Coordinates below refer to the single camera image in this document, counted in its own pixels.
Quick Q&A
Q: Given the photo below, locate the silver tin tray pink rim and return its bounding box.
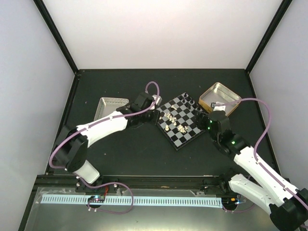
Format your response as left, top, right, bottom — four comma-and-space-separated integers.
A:
94, 97, 129, 121

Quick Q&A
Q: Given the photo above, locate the black chess pieces row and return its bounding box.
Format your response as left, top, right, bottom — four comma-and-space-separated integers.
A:
178, 92, 205, 116

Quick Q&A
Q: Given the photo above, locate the checkered chess board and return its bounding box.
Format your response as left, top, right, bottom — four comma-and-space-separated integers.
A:
157, 92, 205, 150

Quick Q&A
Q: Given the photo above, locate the white chess pieces pile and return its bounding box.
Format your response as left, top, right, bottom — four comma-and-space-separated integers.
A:
157, 104, 188, 134

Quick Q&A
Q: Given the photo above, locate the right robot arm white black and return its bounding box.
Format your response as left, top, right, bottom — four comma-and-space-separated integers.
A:
194, 111, 308, 231

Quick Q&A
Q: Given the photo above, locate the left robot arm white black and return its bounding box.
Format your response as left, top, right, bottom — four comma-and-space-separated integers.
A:
49, 92, 162, 192

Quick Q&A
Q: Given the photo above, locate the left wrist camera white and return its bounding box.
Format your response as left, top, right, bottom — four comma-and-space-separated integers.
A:
152, 94, 162, 106

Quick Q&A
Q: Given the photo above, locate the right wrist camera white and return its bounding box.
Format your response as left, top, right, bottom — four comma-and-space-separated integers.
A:
211, 102, 226, 111

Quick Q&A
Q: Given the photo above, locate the left circuit board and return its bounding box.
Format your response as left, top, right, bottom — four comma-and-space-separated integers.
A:
88, 195, 105, 203

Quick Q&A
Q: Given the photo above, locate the right circuit board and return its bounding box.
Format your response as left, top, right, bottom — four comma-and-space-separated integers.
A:
221, 197, 246, 205

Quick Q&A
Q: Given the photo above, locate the gold tin box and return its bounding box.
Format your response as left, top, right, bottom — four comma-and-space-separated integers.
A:
198, 82, 242, 113

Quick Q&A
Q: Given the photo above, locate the circuit board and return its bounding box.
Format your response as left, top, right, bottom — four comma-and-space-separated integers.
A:
221, 197, 246, 205
88, 195, 105, 203

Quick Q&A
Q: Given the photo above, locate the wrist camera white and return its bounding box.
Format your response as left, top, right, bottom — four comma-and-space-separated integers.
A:
152, 94, 162, 106
211, 102, 226, 111

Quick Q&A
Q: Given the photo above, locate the light blue slotted cable duct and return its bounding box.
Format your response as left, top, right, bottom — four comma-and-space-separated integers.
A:
40, 194, 222, 208

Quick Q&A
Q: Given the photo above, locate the black mounting rail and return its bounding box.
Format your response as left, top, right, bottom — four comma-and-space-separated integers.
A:
33, 175, 230, 195

